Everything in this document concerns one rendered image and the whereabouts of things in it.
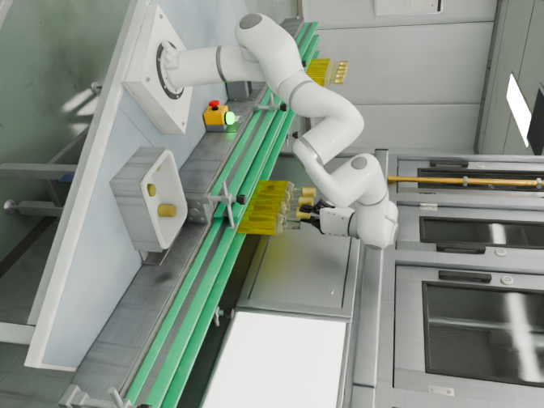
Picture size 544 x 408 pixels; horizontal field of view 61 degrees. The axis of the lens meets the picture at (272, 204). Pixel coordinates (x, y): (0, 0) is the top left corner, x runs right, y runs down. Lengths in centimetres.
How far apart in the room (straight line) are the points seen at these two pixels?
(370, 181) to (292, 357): 50
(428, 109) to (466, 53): 97
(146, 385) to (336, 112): 72
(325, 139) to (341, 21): 627
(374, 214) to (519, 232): 67
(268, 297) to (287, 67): 67
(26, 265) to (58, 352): 82
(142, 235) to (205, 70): 46
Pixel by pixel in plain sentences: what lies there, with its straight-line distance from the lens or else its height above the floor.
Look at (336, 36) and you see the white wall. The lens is 735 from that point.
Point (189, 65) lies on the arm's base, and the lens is 128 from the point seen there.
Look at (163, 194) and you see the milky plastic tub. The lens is 135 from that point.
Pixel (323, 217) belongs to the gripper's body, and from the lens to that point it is 143.
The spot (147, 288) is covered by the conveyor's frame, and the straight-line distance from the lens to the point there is 126.
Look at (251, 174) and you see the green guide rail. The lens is 159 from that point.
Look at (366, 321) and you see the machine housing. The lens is 134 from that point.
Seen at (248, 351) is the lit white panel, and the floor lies 106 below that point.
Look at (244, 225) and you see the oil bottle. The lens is 146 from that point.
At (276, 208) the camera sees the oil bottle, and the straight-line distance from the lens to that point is 148.
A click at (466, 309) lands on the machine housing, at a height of 163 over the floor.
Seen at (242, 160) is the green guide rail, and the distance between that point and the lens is 153.
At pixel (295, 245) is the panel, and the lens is 156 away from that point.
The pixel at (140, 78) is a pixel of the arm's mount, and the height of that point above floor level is 80.
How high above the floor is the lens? 140
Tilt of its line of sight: 14 degrees down
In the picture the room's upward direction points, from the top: 93 degrees clockwise
